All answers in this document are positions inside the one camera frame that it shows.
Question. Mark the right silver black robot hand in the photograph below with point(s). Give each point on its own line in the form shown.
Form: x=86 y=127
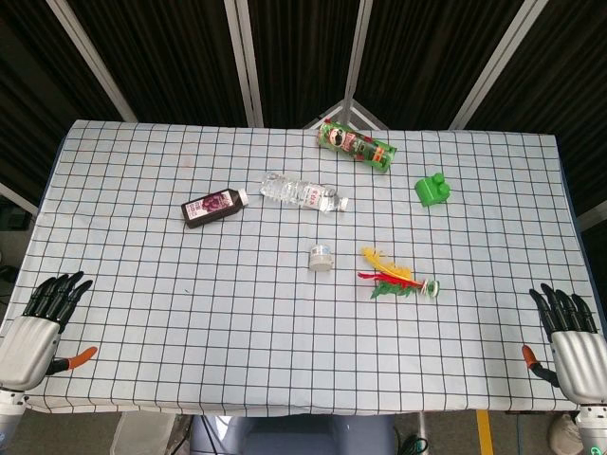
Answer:
x=574 y=351

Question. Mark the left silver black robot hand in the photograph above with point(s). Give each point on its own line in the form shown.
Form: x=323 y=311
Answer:
x=28 y=339

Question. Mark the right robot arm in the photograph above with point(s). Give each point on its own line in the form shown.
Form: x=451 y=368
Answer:
x=593 y=426

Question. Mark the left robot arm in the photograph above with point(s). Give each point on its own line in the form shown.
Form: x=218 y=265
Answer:
x=8 y=407

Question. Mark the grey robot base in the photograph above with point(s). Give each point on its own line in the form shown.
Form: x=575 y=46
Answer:
x=291 y=435

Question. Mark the colourful feather shuttlecock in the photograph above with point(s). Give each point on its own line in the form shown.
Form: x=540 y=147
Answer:
x=403 y=282

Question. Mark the green plastic toy block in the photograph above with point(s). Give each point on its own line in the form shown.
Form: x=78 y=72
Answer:
x=432 y=188

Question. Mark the dark purple juice bottle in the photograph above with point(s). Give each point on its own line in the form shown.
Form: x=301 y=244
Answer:
x=213 y=206

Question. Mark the small white round jar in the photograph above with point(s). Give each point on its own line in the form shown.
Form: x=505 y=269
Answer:
x=321 y=258

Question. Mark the white black grid tablecloth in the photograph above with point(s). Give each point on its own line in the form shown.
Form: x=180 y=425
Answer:
x=303 y=265

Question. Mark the green chips can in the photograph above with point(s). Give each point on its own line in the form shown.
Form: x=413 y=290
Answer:
x=355 y=144

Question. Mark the clear plastic water bottle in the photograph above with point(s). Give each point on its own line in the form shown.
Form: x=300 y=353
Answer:
x=303 y=193

